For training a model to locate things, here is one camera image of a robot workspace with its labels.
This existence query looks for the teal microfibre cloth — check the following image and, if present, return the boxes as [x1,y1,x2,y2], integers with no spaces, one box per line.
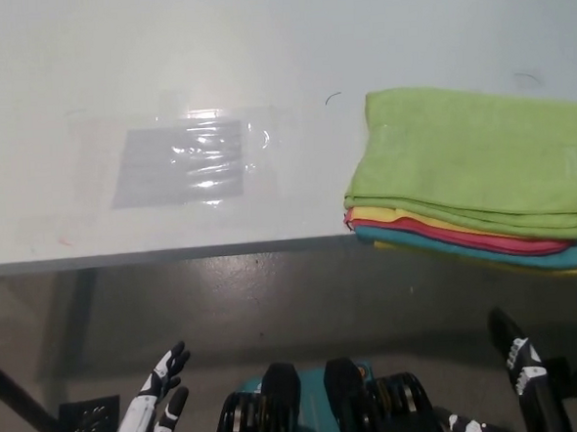
[354,210,577,285]

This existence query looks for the pink microfibre cloth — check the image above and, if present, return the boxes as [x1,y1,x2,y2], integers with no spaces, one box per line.
[342,194,577,268]

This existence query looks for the clear plastic sheet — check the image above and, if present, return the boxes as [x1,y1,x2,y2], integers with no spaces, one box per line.
[64,101,289,231]

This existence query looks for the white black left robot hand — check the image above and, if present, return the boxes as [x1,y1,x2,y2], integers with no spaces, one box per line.
[103,339,196,432]

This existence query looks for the black teal robot torso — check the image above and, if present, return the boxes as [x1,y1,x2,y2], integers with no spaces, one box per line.
[206,351,450,432]

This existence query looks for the black table foot plate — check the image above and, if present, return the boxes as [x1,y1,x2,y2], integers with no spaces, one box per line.
[541,356,575,398]
[58,393,123,432]

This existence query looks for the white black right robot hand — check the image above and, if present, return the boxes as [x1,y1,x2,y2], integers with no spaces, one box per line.
[438,302,574,432]

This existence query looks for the green microfibre cloth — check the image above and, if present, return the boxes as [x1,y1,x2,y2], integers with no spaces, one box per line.
[335,76,577,255]

